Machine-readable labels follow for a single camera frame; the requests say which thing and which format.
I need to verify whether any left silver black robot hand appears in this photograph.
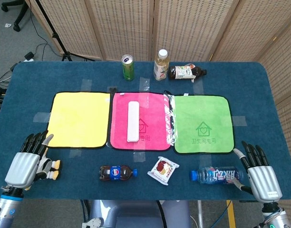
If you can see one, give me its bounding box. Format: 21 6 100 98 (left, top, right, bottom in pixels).
4 130 55 190

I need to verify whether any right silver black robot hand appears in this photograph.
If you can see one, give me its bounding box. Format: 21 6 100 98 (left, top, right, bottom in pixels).
232 140 283 202

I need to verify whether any white rectangular case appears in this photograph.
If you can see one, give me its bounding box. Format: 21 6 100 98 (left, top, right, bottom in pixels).
126 101 140 143

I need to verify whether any yellow towel mat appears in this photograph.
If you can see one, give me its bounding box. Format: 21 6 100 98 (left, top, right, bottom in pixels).
46 92 111 149

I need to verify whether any green towel mat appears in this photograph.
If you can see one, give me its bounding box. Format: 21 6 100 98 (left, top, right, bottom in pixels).
170 95 235 154

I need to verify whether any pink towel mat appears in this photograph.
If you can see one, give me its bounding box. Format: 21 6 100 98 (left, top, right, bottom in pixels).
107 92 173 152

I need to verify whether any small plush toy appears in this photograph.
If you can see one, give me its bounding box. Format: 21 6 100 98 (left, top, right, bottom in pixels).
36 158 62 180

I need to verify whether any clear water bottle blue cap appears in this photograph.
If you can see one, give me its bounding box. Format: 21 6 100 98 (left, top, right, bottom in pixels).
189 166 244 185

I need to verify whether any metal table leg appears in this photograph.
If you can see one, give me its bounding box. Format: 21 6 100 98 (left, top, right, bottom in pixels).
197 200 204 228

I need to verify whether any Pepsi cola bottle blue cap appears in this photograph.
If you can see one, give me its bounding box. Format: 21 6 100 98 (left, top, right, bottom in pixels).
99 165 138 182

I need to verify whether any white snack cake packet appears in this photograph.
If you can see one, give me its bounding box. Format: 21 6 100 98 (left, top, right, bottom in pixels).
147 156 180 186

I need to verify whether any blue table cover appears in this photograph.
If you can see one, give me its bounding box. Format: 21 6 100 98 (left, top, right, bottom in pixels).
0 61 278 200

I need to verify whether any long crumpled clear tape strip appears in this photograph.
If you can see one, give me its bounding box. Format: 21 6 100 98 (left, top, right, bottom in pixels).
163 91 177 147

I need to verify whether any grey blue robot torso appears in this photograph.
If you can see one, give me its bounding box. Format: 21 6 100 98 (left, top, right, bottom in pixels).
81 199 193 228

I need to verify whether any dark tea bottle black cap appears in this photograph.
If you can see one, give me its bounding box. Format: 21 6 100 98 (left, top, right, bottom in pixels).
168 63 207 83

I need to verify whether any black tripod stand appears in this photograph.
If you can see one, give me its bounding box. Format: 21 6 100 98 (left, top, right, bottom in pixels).
35 0 96 62

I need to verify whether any green drink can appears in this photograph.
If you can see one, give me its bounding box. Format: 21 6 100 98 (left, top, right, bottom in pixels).
121 54 135 82

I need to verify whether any black office chair base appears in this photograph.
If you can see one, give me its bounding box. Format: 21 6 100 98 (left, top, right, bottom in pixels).
1 0 31 33

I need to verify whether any yellow tea bottle white cap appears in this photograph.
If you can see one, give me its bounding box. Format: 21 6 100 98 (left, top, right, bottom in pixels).
153 49 170 81

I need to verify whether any wicker folding screen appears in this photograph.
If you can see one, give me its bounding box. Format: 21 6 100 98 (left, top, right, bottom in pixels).
25 0 291 228

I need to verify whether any black power cable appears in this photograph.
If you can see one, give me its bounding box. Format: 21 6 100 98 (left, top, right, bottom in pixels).
29 0 63 57

